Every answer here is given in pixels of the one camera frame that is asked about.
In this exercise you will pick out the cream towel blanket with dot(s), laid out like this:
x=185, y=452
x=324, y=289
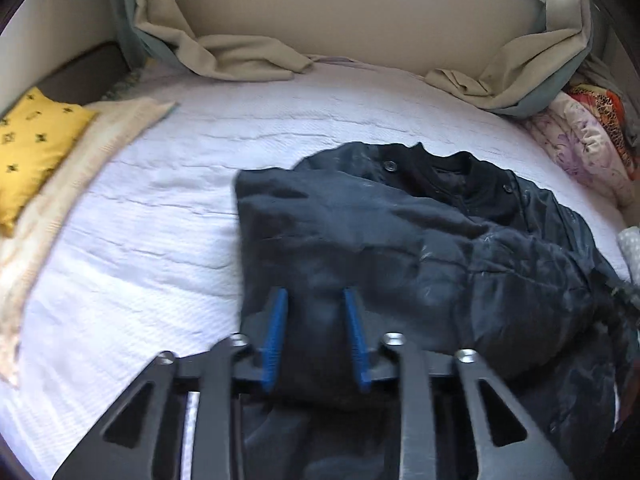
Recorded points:
x=85, y=175

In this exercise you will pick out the dark bed headboard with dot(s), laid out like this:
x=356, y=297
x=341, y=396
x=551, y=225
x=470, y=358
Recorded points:
x=85, y=70

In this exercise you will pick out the yellow patterned pillow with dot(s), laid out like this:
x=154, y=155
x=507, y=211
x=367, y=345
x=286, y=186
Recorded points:
x=35, y=150

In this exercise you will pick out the grey polka dot quilt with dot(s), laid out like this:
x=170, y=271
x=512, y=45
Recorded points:
x=630, y=252

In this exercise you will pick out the grey crumpled cloth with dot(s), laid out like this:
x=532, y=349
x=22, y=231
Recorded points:
x=600, y=72

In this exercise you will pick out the bed with white quilted cover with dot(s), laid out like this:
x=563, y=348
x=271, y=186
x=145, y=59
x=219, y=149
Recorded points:
x=175, y=220

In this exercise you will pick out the orange patterned blanket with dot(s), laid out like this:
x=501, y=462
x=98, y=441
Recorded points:
x=605, y=105

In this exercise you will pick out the dark navy jacket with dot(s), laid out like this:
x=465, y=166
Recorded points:
x=400, y=240

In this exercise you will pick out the lilac floral folded quilt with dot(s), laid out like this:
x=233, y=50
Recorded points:
x=585, y=150

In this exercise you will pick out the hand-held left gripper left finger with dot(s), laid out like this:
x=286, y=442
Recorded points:
x=277, y=335

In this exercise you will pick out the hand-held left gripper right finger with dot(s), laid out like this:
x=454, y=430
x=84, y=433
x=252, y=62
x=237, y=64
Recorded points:
x=354, y=335

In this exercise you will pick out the beige curtain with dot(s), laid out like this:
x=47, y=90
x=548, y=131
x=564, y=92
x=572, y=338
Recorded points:
x=220, y=55
x=540, y=60

